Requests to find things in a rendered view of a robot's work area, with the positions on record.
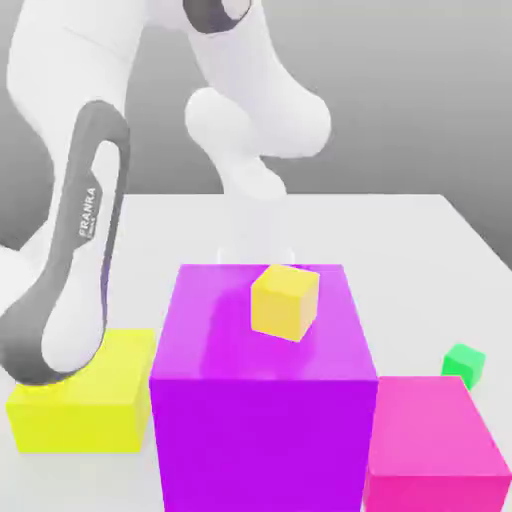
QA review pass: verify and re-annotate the small yellow cube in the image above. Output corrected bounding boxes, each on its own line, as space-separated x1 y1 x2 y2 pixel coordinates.
250 264 321 343

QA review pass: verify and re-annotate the small green cube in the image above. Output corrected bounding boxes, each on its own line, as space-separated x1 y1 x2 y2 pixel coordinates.
440 343 487 392

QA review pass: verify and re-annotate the large purple box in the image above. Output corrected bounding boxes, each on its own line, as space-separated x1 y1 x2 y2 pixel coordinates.
148 263 380 512

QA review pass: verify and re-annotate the large yellow box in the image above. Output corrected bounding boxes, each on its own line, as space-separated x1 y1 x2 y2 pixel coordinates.
5 328 157 455

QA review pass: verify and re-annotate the large pink box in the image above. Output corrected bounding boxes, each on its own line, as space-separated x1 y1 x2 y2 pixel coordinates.
362 375 512 512

